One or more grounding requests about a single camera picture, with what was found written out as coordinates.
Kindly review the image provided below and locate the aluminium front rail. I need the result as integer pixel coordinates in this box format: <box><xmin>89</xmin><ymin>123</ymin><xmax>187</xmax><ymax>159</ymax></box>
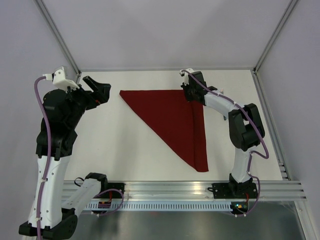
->
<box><xmin>62</xmin><ymin>180</ymin><xmax>307</xmax><ymax>201</ymax></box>

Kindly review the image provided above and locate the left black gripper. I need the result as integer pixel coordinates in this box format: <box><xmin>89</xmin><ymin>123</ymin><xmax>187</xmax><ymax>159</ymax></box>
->
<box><xmin>62</xmin><ymin>75</ymin><xmax>111</xmax><ymax>128</ymax></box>

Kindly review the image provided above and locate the dark red cloth napkin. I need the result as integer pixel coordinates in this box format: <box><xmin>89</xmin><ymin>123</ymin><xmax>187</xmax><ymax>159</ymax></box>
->
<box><xmin>119</xmin><ymin>89</ymin><xmax>209</xmax><ymax>173</ymax></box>

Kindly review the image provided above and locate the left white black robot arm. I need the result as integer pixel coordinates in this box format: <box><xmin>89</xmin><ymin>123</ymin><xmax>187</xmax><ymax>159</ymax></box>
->
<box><xmin>18</xmin><ymin>76</ymin><xmax>112</xmax><ymax>240</ymax></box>

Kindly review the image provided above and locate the left aluminium frame post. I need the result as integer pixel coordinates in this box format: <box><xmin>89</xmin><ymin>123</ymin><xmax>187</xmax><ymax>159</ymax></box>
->
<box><xmin>33</xmin><ymin>0</ymin><xmax>81</xmax><ymax>76</ymax></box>

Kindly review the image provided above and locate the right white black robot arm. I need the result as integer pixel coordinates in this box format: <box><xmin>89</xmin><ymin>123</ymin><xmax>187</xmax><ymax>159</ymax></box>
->
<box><xmin>179</xmin><ymin>68</ymin><xmax>269</xmax><ymax>199</ymax></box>

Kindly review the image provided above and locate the aluminium frame post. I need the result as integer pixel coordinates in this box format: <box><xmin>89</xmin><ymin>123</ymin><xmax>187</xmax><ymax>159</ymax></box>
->
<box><xmin>251</xmin><ymin>0</ymin><xmax>300</xmax><ymax>75</ymax></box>
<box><xmin>33</xmin><ymin>0</ymin><xmax>81</xmax><ymax>76</ymax></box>

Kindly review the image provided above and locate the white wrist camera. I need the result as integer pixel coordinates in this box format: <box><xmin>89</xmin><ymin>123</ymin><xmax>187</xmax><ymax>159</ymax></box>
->
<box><xmin>42</xmin><ymin>66</ymin><xmax>80</xmax><ymax>92</ymax></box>
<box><xmin>179</xmin><ymin>68</ymin><xmax>194</xmax><ymax>85</ymax></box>

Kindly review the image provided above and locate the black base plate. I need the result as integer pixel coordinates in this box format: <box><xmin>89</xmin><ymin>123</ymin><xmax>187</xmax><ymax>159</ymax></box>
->
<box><xmin>106</xmin><ymin>182</ymin><xmax>125</xmax><ymax>200</ymax></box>
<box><xmin>207</xmin><ymin>182</ymin><xmax>258</xmax><ymax>200</ymax></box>

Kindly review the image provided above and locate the right aluminium frame post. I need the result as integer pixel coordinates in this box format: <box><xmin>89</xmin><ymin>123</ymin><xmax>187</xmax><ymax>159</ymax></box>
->
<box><xmin>251</xmin><ymin>0</ymin><xmax>300</xmax><ymax>75</ymax></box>

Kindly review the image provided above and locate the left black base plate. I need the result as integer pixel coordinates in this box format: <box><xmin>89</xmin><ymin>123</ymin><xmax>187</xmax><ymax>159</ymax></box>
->
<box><xmin>106</xmin><ymin>182</ymin><xmax>125</xmax><ymax>200</ymax></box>

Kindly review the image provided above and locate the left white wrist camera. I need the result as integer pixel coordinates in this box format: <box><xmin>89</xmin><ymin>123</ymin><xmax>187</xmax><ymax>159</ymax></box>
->
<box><xmin>42</xmin><ymin>66</ymin><xmax>80</xmax><ymax>92</ymax></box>

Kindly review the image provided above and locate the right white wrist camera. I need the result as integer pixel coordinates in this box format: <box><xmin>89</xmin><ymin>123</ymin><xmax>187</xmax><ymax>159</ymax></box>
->
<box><xmin>179</xmin><ymin>68</ymin><xmax>194</xmax><ymax>85</ymax></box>

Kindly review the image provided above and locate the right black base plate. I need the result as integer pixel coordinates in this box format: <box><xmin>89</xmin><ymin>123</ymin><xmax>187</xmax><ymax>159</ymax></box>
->
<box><xmin>207</xmin><ymin>182</ymin><xmax>258</xmax><ymax>200</ymax></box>

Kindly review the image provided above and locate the white slotted cable duct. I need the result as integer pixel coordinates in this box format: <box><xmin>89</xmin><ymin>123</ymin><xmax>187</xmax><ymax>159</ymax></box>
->
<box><xmin>84</xmin><ymin>201</ymin><xmax>233</xmax><ymax>211</ymax></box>

